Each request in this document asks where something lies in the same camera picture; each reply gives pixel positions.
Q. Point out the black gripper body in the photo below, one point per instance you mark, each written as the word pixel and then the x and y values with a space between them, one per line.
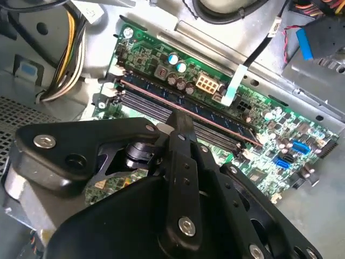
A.
pixel 121 221

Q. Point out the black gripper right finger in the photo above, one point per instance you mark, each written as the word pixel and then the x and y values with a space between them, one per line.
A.
pixel 242 205

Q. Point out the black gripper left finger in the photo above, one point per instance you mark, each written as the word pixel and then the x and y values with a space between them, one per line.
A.
pixel 59 164

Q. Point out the blue RAM stick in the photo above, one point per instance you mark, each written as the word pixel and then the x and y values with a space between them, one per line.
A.
pixel 215 119

